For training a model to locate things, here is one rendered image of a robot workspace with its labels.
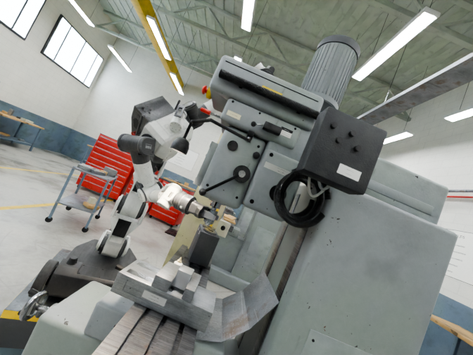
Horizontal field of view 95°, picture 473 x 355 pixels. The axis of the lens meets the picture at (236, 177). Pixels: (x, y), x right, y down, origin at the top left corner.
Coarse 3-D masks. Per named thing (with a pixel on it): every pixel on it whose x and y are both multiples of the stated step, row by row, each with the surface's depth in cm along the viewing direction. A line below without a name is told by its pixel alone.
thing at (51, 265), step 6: (48, 264) 122; (54, 264) 124; (42, 270) 119; (48, 270) 120; (54, 270) 132; (42, 276) 117; (48, 276) 119; (36, 282) 115; (42, 282) 117; (30, 288) 115; (36, 288) 115; (42, 288) 118
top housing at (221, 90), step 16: (224, 64) 89; (240, 64) 89; (224, 80) 88; (256, 80) 89; (272, 80) 89; (224, 96) 92; (240, 96) 89; (256, 96) 89; (288, 96) 89; (304, 96) 90; (320, 96) 91; (272, 112) 89; (288, 112) 89; (304, 128) 90
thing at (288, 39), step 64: (128, 0) 769; (192, 0) 636; (256, 0) 559; (320, 0) 495; (384, 0) 376; (448, 0) 391; (192, 64) 1016; (256, 64) 819; (384, 64) 585; (448, 64) 515
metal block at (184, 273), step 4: (180, 268) 79; (184, 268) 81; (188, 268) 82; (180, 272) 78; (184, 272) 78; (188, 272) 79; (192, 272) 81; (176, 276) 78; (180, 276) 78; (184, 276) 78; (188, 276) 78; (176, 280) 78; (180, 280) 78; (184, 280) 78; (188, 280) 78; (172, 284) 78; (176, 284) 78; (180, 284) 78; (184, 284) 78; (180, 288) 78; (184, 288) 78
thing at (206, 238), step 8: (200, 224) 147; (200, 232) 130; (208, 232) 131; (216, 232) 136; (200, 240) 128; (208, 240) 129; (216, 240) 130; (192, 248) 133; (200, 248) 128; (208, 248) 129; (192, 256) 127; (200, 256) 128; (208, 256) 129; (200, 264) 128
